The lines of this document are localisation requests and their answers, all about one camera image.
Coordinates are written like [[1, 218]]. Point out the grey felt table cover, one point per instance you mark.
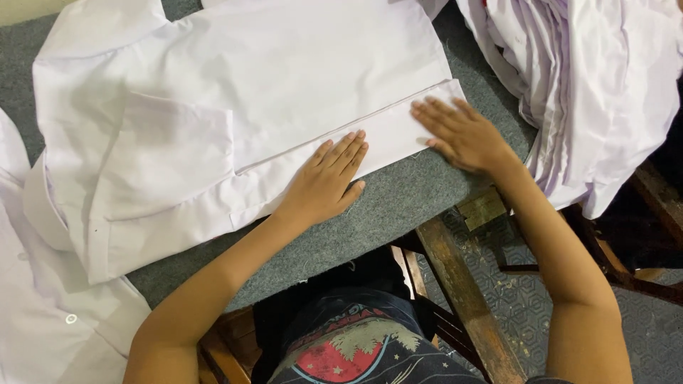
[[373, 213]]

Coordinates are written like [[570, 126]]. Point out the white buttoned shirt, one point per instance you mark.
[[48, 298]]

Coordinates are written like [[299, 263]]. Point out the person's left hand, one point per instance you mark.
[[320, 184]]

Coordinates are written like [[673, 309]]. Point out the dark printed t-shirt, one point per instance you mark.
[[352, 341]]

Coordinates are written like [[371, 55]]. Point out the wooden table frame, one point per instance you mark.
[[469, 298]]

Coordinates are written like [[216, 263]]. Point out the person's right hand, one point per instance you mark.
[[464, 139]]

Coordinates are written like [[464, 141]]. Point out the wooden stool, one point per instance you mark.
[[629, 245]]

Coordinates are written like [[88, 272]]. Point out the pile of white shirts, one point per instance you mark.
[[587, 90]]

